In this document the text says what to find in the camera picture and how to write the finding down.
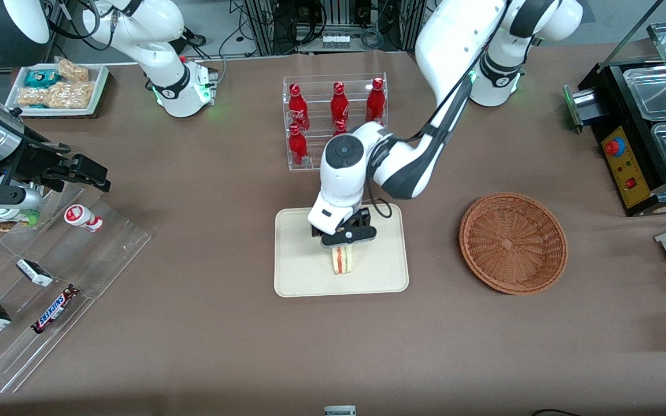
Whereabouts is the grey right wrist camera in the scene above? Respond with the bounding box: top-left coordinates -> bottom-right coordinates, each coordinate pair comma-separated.
0,185 -> 43,225

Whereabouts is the clear peanut snack bag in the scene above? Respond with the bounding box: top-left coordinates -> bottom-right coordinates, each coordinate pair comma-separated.
55,57 -> 90,83
47,81 -> 96,111
17,86 -> 50,109

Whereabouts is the triangle sandwich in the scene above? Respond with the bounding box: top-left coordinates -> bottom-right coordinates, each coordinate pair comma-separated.
331,246 -> 355,276

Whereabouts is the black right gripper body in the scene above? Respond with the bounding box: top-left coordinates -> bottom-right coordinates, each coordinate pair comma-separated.
0,140 -> 79,192

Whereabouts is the black food warmer machine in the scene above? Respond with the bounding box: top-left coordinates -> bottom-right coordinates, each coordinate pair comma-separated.
563,20 -> 666,218

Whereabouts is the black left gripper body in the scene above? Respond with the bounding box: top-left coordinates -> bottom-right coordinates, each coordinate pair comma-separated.
311,208 -> 372,239

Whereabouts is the white snack tray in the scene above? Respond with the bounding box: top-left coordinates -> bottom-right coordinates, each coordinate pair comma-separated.
6,61 -> 110,118

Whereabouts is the snickers chocolate bar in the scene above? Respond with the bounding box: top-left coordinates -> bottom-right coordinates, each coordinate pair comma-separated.
31,284 -> 80,335

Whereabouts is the clear acrylic display stand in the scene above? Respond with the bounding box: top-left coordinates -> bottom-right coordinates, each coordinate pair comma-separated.
0,184 -> 153,395

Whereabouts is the aluminium frame rack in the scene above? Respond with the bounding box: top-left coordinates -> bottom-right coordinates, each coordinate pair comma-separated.
243,0 -> 427,56

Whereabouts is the clear acrylic bottle rack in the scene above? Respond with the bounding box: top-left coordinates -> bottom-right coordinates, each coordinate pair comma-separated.
282,73 -> 388,172

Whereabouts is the coiled black cable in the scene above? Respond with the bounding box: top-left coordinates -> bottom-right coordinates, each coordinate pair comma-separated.
360,26 -> 386,50

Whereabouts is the round brown wicker basket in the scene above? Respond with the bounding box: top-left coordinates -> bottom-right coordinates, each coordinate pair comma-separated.
459,192 -> 568,296

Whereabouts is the teal snack packet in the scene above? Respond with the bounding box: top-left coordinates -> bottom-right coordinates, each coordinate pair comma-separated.
23,69 -> 61,89

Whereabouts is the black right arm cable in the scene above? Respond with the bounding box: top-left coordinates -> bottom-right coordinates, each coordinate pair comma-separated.
44,0 -> 117,42

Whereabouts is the white red yogurt bottle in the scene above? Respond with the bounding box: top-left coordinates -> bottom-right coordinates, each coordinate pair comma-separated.
64,204 -> 104,233

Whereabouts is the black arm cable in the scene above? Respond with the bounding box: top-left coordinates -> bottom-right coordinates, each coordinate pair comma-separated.
44,0 -> 117,42
365,0 -> 513,220

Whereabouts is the beige rectangular tray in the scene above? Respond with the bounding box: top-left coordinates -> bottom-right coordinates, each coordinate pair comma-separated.
274,203 -> 410,298

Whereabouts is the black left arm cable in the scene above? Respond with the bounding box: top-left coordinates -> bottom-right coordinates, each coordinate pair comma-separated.
365,0 -> 513,220

